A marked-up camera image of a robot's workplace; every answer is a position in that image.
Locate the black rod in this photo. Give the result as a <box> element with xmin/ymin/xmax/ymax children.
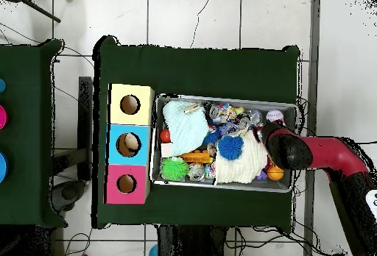
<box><xmin>17</xmin><ymin>0</ymin><xmax>62</xmax><ymax>24</ymax></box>

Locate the red ball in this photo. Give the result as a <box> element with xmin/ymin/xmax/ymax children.
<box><xmin>159</xmin><ymin>128</ymin><xmax>172</xmax><ymax>143</ymax></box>

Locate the green spiky ball with eyes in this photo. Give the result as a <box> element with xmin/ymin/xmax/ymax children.
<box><xmin>161</xmin><ymin>156</ymin><xmax>190</xmax><ymax>181</ymax></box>

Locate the cream knitted cloth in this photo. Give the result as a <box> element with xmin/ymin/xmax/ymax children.
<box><xmin>214</xmin><ymin>129</ymin><xmax>269</xmax><ymax>185</ymax></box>

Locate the pink round toy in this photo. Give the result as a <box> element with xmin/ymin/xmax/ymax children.
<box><xmin>0</xmin><ymin>104</ymin><xmax>8</xmax><ymax>130</ymax></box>

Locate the white baseball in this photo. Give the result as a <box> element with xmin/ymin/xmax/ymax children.
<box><xmin>265</xmin><ymin>109</ymin><xmax>284</xmax><ymax>124</ymax></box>

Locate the clear mesh bin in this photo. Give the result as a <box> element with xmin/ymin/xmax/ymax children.
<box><xmin>149</xmin><ymin>93</ymin><xmax>299</xmax><ymax>193</ymax></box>

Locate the large blue spiky ball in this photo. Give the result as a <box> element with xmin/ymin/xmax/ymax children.
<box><xmin>217</xmin><ymin>135</ymin><xmax>244</xmax><ymax>161</ymax></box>

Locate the mint knitted cloth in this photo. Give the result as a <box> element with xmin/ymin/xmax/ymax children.
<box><xmin>162</xmin><ymin>100</ymin><xmax>211</xmax><ymax>157</ymax></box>

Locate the small orange basketball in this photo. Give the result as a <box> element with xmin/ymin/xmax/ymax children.
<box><xmin>267</xmin><ymin>164</ymin><xmax>285</xmax><ymax>181</ymax></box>

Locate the dark green table cloth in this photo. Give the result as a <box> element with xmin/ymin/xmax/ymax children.
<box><xmin>0</xmin><ymin>38</ymin><xmax>68</xmax><ymax>228</ymax></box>
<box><xmin>92</xmin><ymin>35</ymin><xmax>301</xmax><ymax>230</ymax></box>

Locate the large blue round toy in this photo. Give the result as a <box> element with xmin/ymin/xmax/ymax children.
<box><xmin>0</xmin><ymin>151</ymin><xmax>9</xmax><ymax>183</ymax></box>

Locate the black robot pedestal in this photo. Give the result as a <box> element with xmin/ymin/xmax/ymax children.
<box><xmin>156</xmin><ymin>224</ymin><xmax>228</xmax><ymax>256</ymax></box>

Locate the wooden box with three holes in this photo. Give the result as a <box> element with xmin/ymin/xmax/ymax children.
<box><xmin>103</xmin><ymin>83</ymin><xmax>155</xmax><ymax>205</ymax></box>

